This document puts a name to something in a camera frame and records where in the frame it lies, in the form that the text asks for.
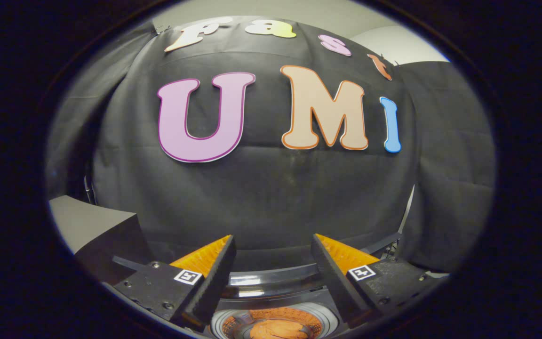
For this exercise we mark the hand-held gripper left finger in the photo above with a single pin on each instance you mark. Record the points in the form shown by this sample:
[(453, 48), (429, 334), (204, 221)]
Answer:
[(217, 278)]

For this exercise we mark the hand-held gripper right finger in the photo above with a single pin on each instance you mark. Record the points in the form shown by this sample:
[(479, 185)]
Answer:
[(332, 278)]

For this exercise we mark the dark glass washing machine lid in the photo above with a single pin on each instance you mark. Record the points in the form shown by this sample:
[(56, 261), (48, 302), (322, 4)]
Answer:
[(275, 280)]

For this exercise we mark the dark grey washing machine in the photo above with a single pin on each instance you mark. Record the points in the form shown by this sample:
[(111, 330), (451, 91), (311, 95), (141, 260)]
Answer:
[(271, 300)]

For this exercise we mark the orange garment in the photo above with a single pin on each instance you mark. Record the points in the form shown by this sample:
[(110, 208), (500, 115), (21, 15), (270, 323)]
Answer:
[(275, 329)]

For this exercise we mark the black backdrop cloth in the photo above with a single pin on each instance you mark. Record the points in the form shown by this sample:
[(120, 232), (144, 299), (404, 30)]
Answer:
[(271, 197)]

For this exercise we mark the thin black stand pole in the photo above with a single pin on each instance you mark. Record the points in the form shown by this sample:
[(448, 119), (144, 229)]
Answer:
[(406, 212)]

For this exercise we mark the grey and white cabinet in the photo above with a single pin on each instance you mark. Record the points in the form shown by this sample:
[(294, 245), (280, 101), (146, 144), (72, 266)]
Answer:
[(87, 221)]

